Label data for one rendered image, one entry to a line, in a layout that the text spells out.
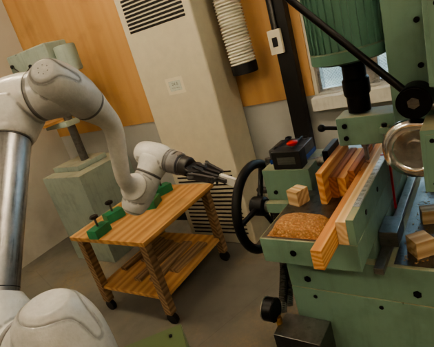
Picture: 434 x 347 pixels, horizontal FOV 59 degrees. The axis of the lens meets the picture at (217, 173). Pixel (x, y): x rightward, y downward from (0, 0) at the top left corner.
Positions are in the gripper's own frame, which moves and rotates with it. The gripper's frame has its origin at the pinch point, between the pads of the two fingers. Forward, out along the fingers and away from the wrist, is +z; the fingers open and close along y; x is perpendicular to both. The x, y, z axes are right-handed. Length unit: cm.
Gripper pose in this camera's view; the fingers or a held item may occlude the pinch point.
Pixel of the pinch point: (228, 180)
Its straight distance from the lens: 136.3
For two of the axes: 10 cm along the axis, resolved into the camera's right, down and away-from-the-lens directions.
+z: 8.5, 2.8, -4.5
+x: -0.2, 8.7, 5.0
